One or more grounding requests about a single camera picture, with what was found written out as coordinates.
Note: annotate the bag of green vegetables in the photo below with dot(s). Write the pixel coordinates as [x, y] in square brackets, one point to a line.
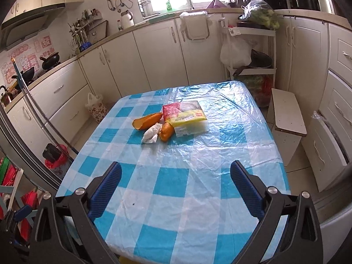
[261, 15]

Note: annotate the white stool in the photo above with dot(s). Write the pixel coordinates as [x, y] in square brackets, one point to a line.
[287, 110]

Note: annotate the blue cloth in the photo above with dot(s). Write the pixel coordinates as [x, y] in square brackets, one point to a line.
[85, 46]

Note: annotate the red and green bag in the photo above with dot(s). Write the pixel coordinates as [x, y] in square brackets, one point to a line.
[258, 90]

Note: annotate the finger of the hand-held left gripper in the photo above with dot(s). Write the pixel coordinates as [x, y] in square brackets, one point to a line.
[23, 211]

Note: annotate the cream drawer cabinet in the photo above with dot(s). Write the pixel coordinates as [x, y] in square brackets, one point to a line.
[341, 96]

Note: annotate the red plastic bag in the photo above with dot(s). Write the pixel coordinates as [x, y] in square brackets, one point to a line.
[62, 161]

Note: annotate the utensil wall rack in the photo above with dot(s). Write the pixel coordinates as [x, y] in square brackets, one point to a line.
[82, 27]

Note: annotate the white tissue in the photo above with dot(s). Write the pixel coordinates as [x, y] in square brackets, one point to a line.
[151, 134]

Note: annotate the black framed tray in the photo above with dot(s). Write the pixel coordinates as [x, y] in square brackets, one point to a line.
[98, 30]

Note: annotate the range hood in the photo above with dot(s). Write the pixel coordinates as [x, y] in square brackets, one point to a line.
[27, 27]

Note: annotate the white folding rack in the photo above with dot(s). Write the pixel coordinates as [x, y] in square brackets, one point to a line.
[16, 187]

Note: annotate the pink wall stickers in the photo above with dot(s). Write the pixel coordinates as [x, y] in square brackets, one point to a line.
[41, 44]

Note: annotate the red-capped sauce bottle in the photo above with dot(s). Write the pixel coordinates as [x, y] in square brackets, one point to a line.
[120, 26]

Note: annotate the white thermos jug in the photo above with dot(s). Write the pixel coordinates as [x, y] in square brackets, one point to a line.
[127, 19]

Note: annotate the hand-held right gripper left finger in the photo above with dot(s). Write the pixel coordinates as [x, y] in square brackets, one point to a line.
[106, 189]

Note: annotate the black cooking pot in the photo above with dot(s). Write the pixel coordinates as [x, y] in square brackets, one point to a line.
[301, 1]

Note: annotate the white trolley rack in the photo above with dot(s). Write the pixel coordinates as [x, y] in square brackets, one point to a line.
[253, 31]

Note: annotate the black wok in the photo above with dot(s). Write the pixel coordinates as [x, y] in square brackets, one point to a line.
[51, 60]

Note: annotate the black saucepan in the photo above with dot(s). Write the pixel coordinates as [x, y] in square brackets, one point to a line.
[26, 77]

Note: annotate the orange fruit peel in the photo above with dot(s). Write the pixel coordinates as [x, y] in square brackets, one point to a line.
[167, 132]
[147, 121]

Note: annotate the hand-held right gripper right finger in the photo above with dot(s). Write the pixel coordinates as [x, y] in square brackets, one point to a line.
[246, 188]

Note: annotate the black pouch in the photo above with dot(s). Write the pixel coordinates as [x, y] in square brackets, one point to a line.
[51, 151]

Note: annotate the blue checked plastic tablecloth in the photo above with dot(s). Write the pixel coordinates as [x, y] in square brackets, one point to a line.
[178, 184]

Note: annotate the cream base cabinets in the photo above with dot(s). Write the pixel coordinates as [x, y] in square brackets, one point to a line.
[156, 55]

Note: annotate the grey door frame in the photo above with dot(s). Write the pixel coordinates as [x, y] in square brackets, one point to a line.
[22, 143]

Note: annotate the black frying pan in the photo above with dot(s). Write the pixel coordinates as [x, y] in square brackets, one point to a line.
[260, 60]

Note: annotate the small patterned trash bag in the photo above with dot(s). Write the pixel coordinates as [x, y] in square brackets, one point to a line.
[96, 110]

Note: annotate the white hanging bin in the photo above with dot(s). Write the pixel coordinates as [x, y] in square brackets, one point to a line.
[195, 26]

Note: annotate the green dish soap bottle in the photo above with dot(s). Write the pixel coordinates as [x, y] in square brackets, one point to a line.
[168, 6]

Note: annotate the large white plastic bag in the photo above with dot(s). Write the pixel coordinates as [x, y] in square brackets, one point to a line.
[235, 52]

